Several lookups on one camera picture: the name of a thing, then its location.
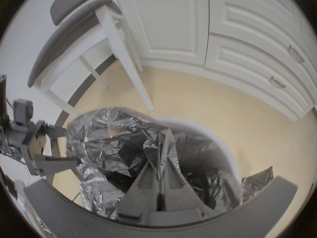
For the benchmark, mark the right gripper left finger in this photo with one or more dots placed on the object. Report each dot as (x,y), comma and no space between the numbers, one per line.
(143,192)

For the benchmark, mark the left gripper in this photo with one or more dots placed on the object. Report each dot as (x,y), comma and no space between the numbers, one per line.
(17,140)

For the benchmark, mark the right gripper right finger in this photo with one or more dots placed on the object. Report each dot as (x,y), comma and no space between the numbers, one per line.
(178,190)

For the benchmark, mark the black plastic bag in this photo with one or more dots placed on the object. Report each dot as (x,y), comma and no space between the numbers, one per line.
(111,152)

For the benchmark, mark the white trash bin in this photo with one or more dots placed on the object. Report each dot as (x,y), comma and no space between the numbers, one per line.
(195,126)

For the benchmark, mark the crumpled black plastic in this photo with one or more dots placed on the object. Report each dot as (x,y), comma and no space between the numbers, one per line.
(257,182)

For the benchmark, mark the white wardrobe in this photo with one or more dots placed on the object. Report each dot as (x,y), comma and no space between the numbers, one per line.
(173,21)

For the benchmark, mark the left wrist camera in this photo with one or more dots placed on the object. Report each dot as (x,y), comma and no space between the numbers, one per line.
(23,110)

